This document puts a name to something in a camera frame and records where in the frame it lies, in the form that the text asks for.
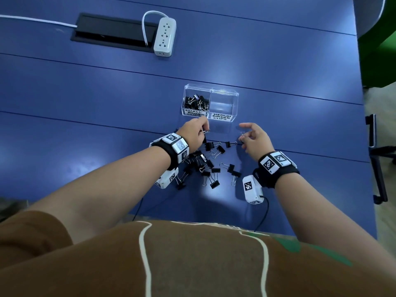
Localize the person's left hand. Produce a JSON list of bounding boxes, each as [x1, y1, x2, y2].
[[176, 116, 210, 154]]

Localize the person's right hand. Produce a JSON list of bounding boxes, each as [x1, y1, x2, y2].
[[238, 122, 276, 163]]

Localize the person's left forearm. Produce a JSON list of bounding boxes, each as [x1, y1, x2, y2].
[[27, 146, 172, 245]]

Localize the person's right forearm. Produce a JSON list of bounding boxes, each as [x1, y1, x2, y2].
[[273, 172, 396, 277]]

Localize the heap of small binder clips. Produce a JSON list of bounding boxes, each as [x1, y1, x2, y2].
[[184, 94, 210, 112]]

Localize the clear two-compartment plastic box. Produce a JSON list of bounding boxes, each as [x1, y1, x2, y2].
[[181, 84, 239, 123]]

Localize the black left wristband white markers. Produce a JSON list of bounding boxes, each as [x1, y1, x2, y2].
[[149, 133, 190, 171]]

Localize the black wristband white markers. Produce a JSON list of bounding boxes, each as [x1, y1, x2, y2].
[[149, 133, 190, 171], [253, 151, 300, 189]]

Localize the black right wristband white markers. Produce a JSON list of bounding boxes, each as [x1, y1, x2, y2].
[[253, 151, 300, 189]]

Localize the pile of black binder clips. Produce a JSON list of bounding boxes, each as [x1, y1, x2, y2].
[[174, 137, 242, 191]]

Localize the white power strip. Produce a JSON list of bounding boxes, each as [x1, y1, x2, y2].
[[153, 17, 177, 57]]

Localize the brown shirt with white lines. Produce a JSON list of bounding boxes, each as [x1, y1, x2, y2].
[[0, 210, 396, 297]]

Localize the black chair base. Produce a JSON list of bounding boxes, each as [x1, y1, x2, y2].
[[365, 114, 396, 205]]

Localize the green chair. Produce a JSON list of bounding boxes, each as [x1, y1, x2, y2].
[[353, 0, 396, 89]]

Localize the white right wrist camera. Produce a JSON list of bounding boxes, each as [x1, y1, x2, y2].
[[242, 175, 265, 205]]

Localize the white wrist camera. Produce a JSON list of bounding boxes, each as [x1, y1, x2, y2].
[[154, 167, 179, 190], [242, 175, 265, 205]]

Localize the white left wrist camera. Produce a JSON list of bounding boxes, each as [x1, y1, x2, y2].
[[154, 167, 179, 190]]

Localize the black right camera cable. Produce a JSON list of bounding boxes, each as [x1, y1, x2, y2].
[[254, 197, 270, 232]]

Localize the black camera cable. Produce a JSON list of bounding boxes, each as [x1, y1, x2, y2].
[[132, 198, 145, 222], [254, 197, 270, 232]]

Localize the black left camera cable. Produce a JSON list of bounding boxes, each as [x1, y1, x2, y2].
[[132, 198, 145, 222]]

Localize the white power strip cable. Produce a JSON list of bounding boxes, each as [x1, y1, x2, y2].
[[141, 10, 169, 47]]

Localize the black table cable tray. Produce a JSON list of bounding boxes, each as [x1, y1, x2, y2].
[[70, 12, 159, 53]]

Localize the long white cable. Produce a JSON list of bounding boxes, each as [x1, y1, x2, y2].
[[0, 14, 78, 29]]

